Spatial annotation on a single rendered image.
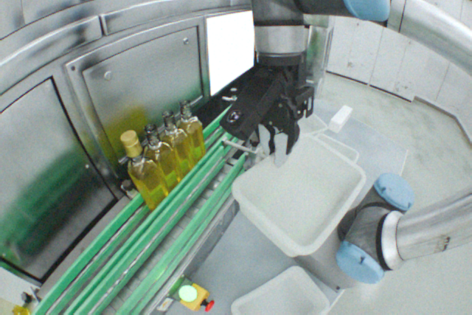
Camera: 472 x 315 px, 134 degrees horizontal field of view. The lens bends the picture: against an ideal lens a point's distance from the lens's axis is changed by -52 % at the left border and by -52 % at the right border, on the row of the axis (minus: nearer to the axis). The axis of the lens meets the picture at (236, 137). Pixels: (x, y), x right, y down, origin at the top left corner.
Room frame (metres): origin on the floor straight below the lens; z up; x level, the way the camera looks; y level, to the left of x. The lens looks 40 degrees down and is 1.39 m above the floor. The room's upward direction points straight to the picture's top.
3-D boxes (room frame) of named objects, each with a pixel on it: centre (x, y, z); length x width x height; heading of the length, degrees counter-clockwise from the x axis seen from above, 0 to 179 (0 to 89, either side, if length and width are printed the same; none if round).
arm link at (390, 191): (0.19, -0.37, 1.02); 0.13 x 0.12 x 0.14; 135
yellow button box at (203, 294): (0.05, 0.12, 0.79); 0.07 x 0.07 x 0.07; 61
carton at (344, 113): (0.90, -0.61, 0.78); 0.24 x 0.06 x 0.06; 135
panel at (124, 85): (0.71, 0.13, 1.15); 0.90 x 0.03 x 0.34; 151
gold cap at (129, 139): (0.28, 0.21, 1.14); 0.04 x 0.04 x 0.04
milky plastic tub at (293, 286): (0.01, -0.12, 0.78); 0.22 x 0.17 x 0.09; 120
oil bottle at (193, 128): (0.43, 0.13, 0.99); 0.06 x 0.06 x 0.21; 61
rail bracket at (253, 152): (0.46, -0.03, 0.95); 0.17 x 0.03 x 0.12; 61
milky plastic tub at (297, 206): (0.20, -0.12, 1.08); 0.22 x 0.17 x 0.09; 131
